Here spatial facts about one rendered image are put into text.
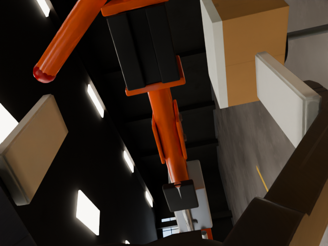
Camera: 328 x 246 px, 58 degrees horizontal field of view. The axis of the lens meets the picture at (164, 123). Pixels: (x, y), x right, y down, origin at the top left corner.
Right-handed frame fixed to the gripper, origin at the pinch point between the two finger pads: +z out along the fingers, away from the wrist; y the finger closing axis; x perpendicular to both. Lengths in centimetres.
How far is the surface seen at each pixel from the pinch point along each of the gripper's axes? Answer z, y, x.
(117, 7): 10.1, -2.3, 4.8
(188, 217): 9.0, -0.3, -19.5
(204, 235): 10.1, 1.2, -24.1
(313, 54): 250, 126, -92
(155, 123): 11.8, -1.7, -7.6
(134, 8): 10.1, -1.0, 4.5
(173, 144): 11.0, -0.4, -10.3
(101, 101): 839, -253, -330
